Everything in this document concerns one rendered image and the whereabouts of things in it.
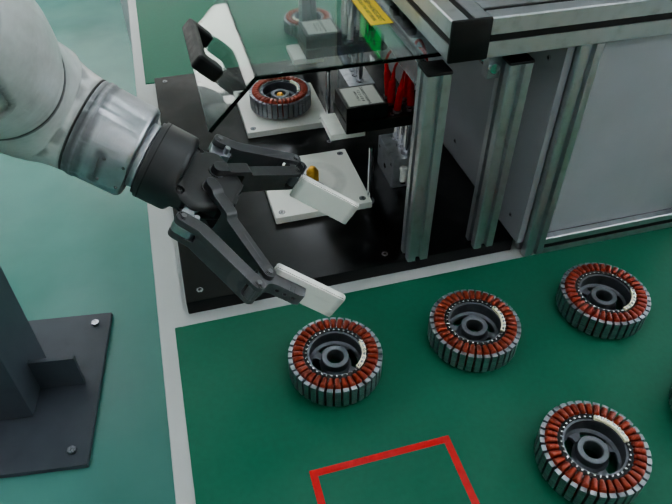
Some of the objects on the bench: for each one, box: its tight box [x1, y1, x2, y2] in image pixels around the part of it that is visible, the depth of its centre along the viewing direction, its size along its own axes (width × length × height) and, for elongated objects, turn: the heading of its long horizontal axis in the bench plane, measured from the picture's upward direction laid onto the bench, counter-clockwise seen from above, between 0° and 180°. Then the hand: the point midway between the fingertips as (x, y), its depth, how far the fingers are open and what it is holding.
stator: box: [556, 262, 651, 339], centre depth 83 cm, size 11×11×4 cm
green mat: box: [175, 227, 672, 504], centre depth 70 cm, size 94×61×1 cm, turn 106°
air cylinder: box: [377, 133, 411, 188], centre depth 102 cm, size 5×8×6 cm
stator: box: [288, 317, 383, 407], centre depth 76 cm, size 11×11×4 cm
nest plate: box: [266, 149, 372, 224], centre depth 100 cm, size 15×15×1 cm
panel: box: [388, 46, 576, 243], centre depth 104 cm, size 1×66×30 cm, turn 16°
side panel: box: [515, 34, 672, 257], centre depth 85 cm, size 28×3×32 cm, turn 106°
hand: (336, 252), depth 63 cm, fingers open, 13 cm apart
